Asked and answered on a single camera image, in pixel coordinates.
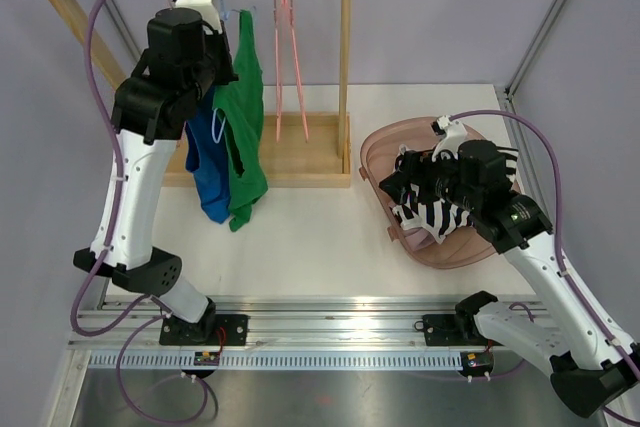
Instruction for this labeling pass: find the pink translucent plastic basin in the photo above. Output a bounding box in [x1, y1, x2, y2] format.
[359, 117, 494, 270]

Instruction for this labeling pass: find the aluminium frame post right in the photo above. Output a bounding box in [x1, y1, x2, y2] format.
[503, 0, 570, 102]

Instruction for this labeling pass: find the blue tank top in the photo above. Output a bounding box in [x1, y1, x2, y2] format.
[185, 86, 231, 224]

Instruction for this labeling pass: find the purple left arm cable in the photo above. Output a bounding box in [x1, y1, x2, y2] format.
[69, 0, 171, 337]

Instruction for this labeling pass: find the purple cable loop on floor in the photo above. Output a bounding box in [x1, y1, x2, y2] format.
[114, 314, 220, 422]

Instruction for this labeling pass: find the green tank top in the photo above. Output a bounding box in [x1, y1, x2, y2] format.
[214, 10, 268, 232]

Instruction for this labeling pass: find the aluminium frame post left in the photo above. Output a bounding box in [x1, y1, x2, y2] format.
[97, 0, 168, 75]

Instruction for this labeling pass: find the pink wire hanger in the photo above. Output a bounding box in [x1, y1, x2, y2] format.
[284, 0, 310, 142]

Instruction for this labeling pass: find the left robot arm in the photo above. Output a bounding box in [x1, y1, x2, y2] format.
[73, 7, 237, 345]

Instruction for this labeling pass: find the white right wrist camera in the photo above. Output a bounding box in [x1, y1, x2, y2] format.
[431, 116, 468, 162]

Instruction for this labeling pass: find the black white striped tank top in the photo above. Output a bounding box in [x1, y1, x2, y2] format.
[388, 143, 521, 246]

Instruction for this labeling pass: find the pale pink tank top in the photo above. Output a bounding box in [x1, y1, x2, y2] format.
[402, 228, 439, 252]

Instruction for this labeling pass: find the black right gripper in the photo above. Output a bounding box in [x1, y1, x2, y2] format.
[380, 144, 481, 213]

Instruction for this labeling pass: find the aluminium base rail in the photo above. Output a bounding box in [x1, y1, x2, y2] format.
[66, 296, 484, 371]

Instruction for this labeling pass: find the light blue wire hanger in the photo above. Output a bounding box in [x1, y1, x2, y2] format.
[209, 0, 257, 144]

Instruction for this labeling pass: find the aluminium frame post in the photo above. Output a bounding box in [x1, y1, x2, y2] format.
[503, 0, 570, 102]
[97, 0, 168, 75]

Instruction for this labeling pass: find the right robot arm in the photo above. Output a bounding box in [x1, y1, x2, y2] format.
[379, 140, 639, 418]

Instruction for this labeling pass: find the wooden clothes rack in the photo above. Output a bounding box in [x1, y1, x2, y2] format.
[48, 0, 352, 188]

